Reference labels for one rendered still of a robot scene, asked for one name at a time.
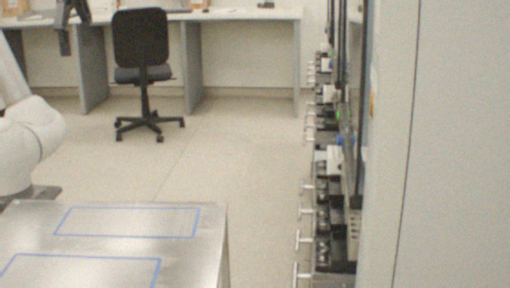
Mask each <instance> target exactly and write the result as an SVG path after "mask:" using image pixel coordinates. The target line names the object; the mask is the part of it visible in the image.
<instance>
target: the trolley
mask: <svg viewBox="0 0 510 288"><path fill-rule="evenodd" d="M228 208H229V203H228V202H226V201H222V202H220V201H51V200H13V201H12V202H11V203H10V205H8V206H7V207H6V209H5V210H4V212H3V213H2V214H1V216H0V288H219V277H220V276H221V288H230V251H229V229H228Z"/></svg>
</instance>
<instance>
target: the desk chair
mask: <svg viewBox="0 0 510 288"><path fill-rule="evenodd" d="M111 31H112V37H113V51H114V58H115V61H116V64H117V67H116V68H115V69H114V81H115V82H114V83H110V84H116V83H117V84H118V85H133V86H134V87H140V94H141V96H140V99H141V114H142V117H127V116H118V117H116V121H115V124H114V126H115V129H117V130H116V133H117V134H116V141H118V140H119V139H120V141H123V137H122V133H123V132H125V131H128V130H131V129H134V128H139V127H143V126H147V127H149V128H150V129H152V130H153V131H155V132H156V133H157V134H159V135H157V138H156V141H157V143H163V141H164V137H163V136H161V134H162V129H161V128H160V127H159V126H157V125H156V124H158V123H168V122H178V121H179V127H180V128H181V126H183V128H185V121H184V118H183V117H160V116H159V115H158V110H157V109H153V110H152V111H151V112H150V109H149V98H148V86H153V85H154V83H156V82H166V81H169V80H177V79H176V78H171V77H172V72H171V67H170V65H169V64H168V63H167V61H168V59H169V45H168V15H167V13H166V11H165V10H164V9H163V8H161V7H159V6H146V7H141V8H122V9H118V10H117V11H116V12H115V13H114V14H113V15H112V18H111ZM121 121H125V122H131V124H129V125H127V126H125V127H124V128H121V129H119V128H120V127H121V126H122V122H121ZM120 133H121V134H120Z"/></svg>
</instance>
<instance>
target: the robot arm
mask: <svg viewBox="0 0 510 288"><path fill-rule="evenodd" d="M89 7H90V6H89V4H88V2H87V0H56V12H55V17H54V30H55V32H58V40H59V45H60V49H59V50H60V56H61V57H70V56H72V54H71V44H70V38H69V30H66V29H67V24H68V21H69V17H70V13H71V11H72V10H73V9H74V8H75V10H76V13H77V15H78V16H79V20H80V21H81V23H79V27H80V32H81V35H80V38H81V44H82V46H92V45H91V40H92V38H91V33H90V22H92V17H93V16H92V14H91V12H90V9H89ZM11 52H12V51H11V49H10V47H9V45H8V44H7V42H6V40H5V36H4V35H3V33H2V30H1V28H0V95H1V98H2V100H3V101H4V103H5V105H6V111H5V117H4V118H0V214H1V213H3V212H4V210H5V209H6V207H7V206H8V205H10V203H11V202H12V201H13V200H37V199H38V198H39V197H42V195H44V194H46V188H45V187H37V186H33V184H32V181H31V174H30V173H32V172H33V171H34V169H35V166H36V165H37V164H39V163H40V162H42V161H44V160H45V159H47V158H48V157H50V156H52V155H53V153H54V152H56V151H57V150H58V148H59V147H60V146H61V145H62V143H63V142H64V138H65V136H66V122H65V120H64V118H63V117H62V116H61V115H60V114H59V112H58V111H57V110H54V109H53V108H51V107H49V105H48V104H47V103H46V102H45V101H44V100H43V99H42V98H41V97H39V96H37V95H32V93H31V91H30V89H29V86H28V85H27V83H26V80H25V79H24V77H23V73H22V72H21V71H20V69H19V68H20V67H19V66H18V65H17V63H16V60H15V59H14V55H13V53H11Z"/></svg>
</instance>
